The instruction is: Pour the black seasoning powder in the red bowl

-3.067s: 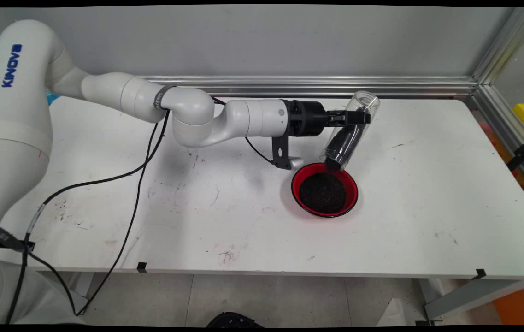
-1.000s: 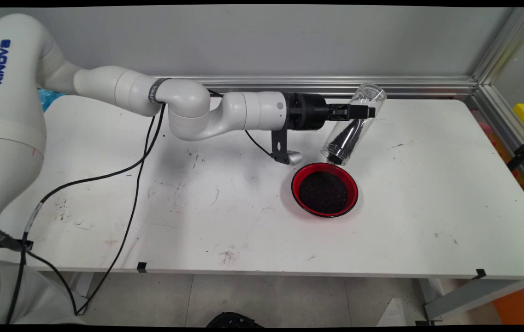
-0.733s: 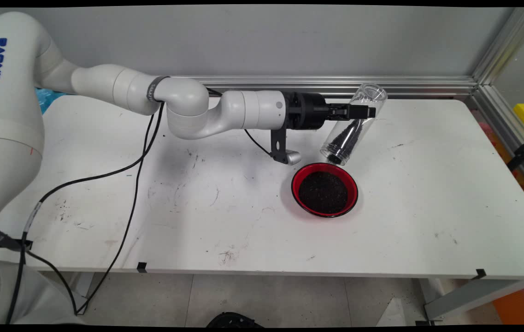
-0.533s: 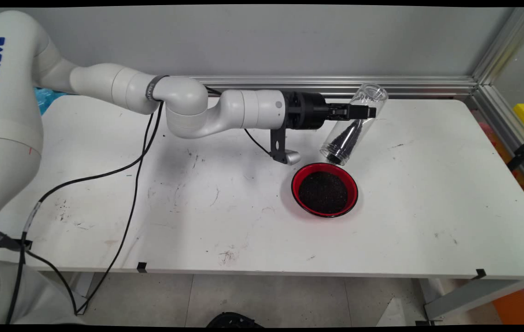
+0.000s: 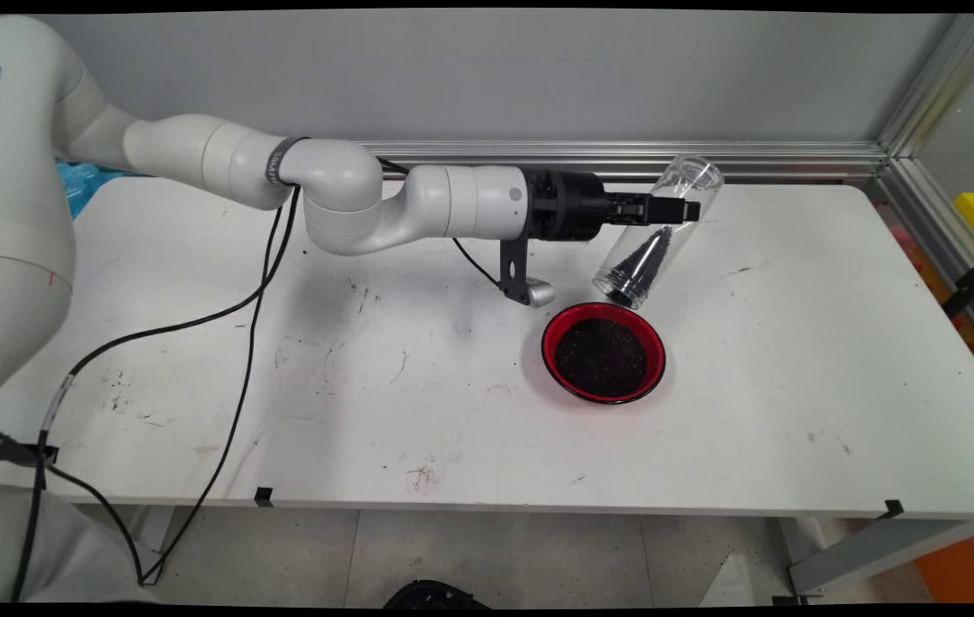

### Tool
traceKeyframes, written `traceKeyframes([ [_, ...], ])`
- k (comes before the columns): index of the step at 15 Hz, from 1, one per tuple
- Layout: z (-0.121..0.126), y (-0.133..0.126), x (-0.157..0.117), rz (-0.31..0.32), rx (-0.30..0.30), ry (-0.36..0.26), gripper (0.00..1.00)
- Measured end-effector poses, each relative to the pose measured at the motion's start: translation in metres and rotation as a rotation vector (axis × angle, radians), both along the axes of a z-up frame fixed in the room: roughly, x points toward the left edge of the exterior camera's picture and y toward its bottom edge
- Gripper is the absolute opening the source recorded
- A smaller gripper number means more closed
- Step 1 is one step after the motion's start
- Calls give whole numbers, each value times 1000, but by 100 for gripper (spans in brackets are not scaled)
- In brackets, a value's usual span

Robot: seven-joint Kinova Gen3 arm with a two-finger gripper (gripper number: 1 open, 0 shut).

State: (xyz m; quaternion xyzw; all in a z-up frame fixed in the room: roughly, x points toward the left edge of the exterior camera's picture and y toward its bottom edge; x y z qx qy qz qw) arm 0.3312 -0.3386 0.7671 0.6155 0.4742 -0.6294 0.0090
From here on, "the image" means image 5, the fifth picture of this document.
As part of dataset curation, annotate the long aluminium frame rail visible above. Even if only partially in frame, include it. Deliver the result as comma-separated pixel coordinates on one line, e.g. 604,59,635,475
54,140,890,183

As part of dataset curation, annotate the short aluminium frame rail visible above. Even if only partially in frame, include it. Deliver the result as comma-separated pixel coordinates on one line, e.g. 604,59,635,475
868,159,974,369

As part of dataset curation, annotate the red bowl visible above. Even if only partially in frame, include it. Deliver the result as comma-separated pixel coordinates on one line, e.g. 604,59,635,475
541,302,667,405

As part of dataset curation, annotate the blue water bottle pack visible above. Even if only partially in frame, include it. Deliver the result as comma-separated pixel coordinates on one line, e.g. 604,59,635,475
54,161,145,219

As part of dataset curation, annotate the orange floor mat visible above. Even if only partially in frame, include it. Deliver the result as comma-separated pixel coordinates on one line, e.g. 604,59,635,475
915,521,974,602

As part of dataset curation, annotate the aluminium frame post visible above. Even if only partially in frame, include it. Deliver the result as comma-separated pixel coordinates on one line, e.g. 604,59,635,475
876,13,974,159

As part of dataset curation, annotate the black cable with white label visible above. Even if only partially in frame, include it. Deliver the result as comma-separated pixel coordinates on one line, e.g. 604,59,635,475
7,184,509,605

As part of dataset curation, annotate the clear plastic jar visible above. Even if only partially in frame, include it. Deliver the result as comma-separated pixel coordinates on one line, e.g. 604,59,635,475
592,154,725,311

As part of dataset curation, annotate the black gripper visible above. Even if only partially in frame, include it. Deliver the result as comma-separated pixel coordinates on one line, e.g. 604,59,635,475
523,169,702,243

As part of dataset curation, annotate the black velcro strap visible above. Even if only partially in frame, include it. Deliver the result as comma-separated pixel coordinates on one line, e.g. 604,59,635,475
0,418,59,468
264,135,312,188

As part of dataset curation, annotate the grey metal table leg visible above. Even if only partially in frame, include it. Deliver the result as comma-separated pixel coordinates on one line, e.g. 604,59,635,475
128,506,177,586
786,514,974,598

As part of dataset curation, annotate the plain black cable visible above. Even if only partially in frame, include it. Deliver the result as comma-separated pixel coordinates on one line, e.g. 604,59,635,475
134,184,299,588

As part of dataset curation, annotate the black seeds heap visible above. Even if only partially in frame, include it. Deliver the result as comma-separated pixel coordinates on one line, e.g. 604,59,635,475
553,319,648,399
605,225,674,308

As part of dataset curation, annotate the black round floor object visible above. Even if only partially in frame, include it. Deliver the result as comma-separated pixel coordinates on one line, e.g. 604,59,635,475
382,579,492,609

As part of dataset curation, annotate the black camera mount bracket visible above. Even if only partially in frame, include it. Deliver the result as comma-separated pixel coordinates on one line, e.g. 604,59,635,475
499,236,532,305

